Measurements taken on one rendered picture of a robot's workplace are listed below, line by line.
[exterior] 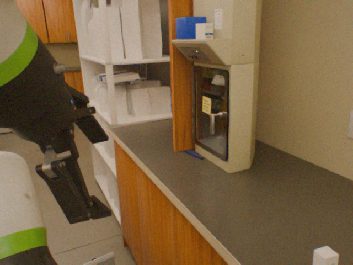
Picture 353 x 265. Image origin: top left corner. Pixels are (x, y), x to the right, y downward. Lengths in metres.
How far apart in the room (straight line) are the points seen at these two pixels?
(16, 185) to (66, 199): 0.22
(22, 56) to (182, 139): 1.42
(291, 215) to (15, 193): 0.86
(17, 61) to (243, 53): 1.10
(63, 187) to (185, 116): 1.30
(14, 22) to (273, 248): 0.87
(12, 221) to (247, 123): 1.04
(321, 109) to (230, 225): 0.74
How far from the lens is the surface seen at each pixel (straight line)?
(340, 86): 1.50
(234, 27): 1.30
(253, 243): 1.01
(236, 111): 1.35
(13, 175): 0.62
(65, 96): 0.38
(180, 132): 1.67
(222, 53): 1.28
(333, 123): 1.54
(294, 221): 1.14
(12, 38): 0.30
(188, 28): 1.41
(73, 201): 0.41
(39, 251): 0.60
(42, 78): 0.33
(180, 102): 1.63
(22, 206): 0.61
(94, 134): 0.56
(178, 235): 1.39
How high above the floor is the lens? 1.53
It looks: 17 degrees down
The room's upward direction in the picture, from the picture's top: 2 degrees counter-clockwise
